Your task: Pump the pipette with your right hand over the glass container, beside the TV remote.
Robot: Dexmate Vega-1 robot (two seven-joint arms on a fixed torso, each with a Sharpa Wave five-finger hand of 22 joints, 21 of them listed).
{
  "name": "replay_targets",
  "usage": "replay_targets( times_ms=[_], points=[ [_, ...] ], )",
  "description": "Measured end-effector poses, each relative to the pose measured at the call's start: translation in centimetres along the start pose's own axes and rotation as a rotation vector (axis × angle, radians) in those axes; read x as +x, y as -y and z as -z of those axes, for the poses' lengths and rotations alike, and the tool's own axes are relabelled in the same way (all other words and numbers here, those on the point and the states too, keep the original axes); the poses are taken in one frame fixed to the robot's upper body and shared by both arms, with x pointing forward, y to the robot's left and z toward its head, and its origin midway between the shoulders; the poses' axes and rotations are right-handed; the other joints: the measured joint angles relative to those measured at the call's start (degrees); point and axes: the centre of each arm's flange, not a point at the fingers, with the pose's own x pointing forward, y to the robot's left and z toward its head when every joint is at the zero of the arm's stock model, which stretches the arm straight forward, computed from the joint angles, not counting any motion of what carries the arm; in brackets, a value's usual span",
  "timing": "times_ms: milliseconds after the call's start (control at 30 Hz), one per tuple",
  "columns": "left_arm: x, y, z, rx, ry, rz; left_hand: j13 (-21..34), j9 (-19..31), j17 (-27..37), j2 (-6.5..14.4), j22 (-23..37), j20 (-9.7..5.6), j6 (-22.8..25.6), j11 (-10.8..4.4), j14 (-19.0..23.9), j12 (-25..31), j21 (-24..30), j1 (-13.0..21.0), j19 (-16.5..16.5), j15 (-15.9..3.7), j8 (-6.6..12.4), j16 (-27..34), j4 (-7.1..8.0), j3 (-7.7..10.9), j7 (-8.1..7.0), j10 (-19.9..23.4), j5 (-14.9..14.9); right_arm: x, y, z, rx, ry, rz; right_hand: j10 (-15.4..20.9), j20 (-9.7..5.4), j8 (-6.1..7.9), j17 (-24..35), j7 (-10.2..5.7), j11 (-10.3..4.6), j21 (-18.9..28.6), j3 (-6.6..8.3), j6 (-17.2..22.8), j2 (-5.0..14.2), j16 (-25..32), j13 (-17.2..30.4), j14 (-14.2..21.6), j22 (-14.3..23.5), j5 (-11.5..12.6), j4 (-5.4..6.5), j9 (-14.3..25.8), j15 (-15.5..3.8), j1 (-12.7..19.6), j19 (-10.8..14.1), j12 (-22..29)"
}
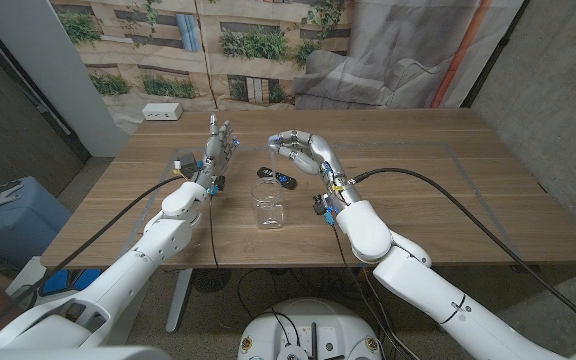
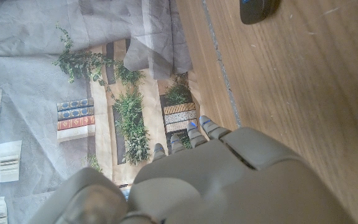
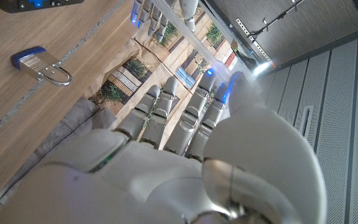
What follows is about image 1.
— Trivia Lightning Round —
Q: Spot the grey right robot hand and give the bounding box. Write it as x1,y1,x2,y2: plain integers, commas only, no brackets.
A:
267,129,362,207

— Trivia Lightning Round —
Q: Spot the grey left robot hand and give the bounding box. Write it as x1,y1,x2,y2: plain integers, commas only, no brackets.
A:
190,113,242,189

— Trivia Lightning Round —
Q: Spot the black remote key fob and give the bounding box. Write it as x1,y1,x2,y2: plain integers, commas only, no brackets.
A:
256,166,298,191

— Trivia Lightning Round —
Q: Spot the white power outlet box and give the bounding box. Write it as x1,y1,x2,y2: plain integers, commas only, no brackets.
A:
141,102,184,122

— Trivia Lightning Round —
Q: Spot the clear glass jar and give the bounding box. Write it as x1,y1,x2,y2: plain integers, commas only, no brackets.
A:
250,177,286,230

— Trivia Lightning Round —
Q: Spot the printed fabric backdrop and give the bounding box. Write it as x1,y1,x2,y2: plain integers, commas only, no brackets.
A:
50,0,527,134

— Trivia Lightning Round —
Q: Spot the black round floor object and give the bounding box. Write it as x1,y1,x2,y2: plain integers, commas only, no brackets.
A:
191,268,233,294

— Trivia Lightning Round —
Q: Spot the grey table leg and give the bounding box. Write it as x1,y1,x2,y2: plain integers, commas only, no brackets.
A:
165,268,194,335

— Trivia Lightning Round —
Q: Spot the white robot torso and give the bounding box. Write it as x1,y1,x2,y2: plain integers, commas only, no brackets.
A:
236,297,383,360

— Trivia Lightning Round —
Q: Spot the black backdrop stand pole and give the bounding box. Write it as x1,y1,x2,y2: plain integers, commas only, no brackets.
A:
460,0,534,109

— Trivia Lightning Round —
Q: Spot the blue storage bin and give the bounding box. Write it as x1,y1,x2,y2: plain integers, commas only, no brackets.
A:
0,175,73,269

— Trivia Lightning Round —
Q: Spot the white and blue floor box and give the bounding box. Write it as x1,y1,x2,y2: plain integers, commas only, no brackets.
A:
7,255,104,301

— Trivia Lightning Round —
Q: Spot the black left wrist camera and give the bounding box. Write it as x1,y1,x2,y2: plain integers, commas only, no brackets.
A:
173,152,199,176

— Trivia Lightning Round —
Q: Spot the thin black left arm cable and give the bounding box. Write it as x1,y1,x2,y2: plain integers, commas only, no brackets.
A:
207,194,222,274

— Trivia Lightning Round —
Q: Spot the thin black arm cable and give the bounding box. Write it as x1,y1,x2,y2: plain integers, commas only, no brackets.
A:
207,194,222,274
330,222,409,360

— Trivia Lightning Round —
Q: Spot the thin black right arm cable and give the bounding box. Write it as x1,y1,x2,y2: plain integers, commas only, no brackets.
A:
330,222,409,360

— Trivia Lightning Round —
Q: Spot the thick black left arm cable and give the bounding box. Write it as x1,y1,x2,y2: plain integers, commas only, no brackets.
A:
0,174,187,339

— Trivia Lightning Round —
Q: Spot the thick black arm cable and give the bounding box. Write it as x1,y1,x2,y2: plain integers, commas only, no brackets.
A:
0,174,187,339
348,167,576,341

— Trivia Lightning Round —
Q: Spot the grey floor cable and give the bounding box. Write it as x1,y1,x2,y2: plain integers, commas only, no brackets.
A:
362,267,419,360

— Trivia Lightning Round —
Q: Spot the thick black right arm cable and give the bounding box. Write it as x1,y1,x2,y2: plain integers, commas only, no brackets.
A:
348,167,576,341

